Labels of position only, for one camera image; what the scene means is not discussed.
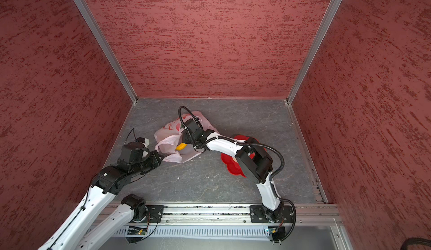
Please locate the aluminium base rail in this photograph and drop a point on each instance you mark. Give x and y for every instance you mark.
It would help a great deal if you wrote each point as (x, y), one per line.
(243, 214)

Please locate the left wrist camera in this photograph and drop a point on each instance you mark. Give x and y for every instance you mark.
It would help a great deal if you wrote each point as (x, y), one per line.
(134, 149)

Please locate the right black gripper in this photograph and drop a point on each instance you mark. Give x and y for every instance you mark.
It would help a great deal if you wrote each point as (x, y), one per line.
(186, 137)

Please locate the left aluminium corner post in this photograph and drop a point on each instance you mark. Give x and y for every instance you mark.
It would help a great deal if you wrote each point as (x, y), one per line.
(107, 50)

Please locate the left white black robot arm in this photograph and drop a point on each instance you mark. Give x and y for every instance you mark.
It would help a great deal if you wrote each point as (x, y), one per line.
(76, 232)

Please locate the aluminium corner post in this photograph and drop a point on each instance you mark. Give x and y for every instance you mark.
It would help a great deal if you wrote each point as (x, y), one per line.
(326, 21)
(107, 50)

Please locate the red flower-shaped bowl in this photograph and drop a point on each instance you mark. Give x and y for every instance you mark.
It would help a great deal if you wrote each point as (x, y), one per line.
(241, 158)

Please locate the pink plastic bag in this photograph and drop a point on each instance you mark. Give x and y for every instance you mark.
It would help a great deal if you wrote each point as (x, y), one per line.
(168, 138)

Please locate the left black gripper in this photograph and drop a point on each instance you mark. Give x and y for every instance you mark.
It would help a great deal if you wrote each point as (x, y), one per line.
(154, 155)

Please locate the yellow fake banana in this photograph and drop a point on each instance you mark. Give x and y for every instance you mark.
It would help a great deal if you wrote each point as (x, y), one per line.
(181, 146)

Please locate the white slotted cable duct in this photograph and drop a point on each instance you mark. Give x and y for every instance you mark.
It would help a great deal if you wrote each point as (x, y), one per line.
(199, 232)

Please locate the right aluminium corner post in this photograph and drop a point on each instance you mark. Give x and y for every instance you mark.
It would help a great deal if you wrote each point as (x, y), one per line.
(326, 21)

